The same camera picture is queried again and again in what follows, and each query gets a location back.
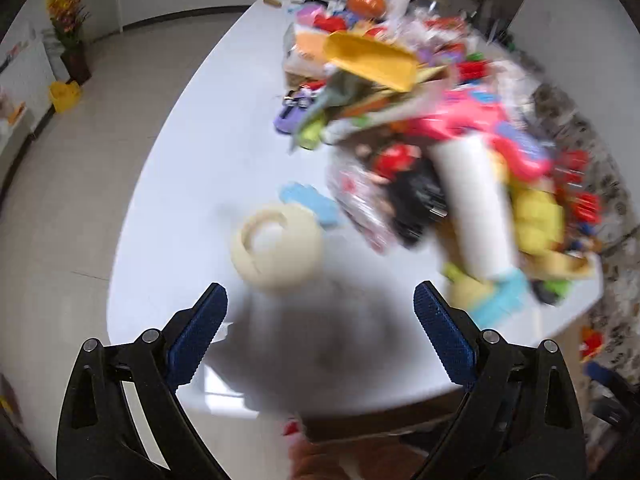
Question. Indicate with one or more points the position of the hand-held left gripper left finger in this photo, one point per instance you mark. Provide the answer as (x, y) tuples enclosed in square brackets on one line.
[(197, 332)]

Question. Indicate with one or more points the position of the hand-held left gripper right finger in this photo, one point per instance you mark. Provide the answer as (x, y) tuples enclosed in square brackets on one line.
[(442, 332)]

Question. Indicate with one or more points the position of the teal plastic item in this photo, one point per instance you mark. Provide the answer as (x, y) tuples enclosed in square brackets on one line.
[(500, 297)]

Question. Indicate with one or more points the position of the cream round tape roll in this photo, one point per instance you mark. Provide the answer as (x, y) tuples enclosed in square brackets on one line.
[(287, 260)]

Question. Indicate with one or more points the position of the white paper roll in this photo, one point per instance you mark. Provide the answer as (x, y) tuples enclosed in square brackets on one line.
[(475, 205)]

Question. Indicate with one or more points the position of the black plastic item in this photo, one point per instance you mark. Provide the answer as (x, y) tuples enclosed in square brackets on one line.
[(415, 200)]

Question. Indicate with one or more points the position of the brown cardboard box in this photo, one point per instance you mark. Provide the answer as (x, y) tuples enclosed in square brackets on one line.
[(350, 442)]

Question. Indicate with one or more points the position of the yellow plastic toy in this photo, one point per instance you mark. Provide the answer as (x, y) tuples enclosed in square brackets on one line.
[(537, 220)]

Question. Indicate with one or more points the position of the red yellow toy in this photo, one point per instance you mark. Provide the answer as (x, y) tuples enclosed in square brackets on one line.
[(590, 344)]

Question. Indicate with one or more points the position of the clear printed packet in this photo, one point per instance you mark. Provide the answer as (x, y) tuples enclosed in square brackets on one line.
[(357, 202)]

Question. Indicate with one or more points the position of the light blue foam piece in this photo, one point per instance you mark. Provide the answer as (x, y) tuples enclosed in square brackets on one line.
[(315, 206)]

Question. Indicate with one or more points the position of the red round toy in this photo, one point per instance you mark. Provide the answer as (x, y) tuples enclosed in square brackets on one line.
[(397, 157)]

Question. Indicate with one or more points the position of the cluster of red plastic toys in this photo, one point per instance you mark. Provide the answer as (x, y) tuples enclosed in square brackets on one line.
[(582, 195)]

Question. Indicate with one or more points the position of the pink plastic toy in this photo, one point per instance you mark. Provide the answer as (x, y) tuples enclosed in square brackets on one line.
[(470, 120)]

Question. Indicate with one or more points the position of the green plastic item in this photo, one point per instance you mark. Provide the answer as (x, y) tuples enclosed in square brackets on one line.
[(310, 132)]

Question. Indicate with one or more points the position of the floral patterned sofa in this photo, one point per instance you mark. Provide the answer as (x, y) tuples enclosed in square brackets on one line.
[(602, 160)]

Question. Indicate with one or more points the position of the purple toy car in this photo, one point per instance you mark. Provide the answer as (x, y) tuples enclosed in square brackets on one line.
[(289, 114)]

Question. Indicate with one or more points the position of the yellow plastic scoop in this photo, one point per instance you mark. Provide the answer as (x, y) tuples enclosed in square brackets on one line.
[(370, 60)]

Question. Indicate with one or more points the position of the orange foam sheet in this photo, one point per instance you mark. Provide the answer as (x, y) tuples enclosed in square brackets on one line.
[(312, 44)]

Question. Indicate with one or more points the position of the white low cabinet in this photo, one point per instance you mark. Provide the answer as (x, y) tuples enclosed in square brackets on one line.
[(20, 75)]

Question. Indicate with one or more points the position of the orange round toy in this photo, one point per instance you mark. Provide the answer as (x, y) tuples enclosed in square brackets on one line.
[(367, 4)]

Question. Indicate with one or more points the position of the brown wooden stick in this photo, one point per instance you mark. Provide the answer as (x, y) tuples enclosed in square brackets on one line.
[(272, 2)]

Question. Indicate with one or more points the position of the potted yellow flower plant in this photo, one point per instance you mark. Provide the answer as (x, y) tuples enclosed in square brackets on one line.
[(67, 15)]

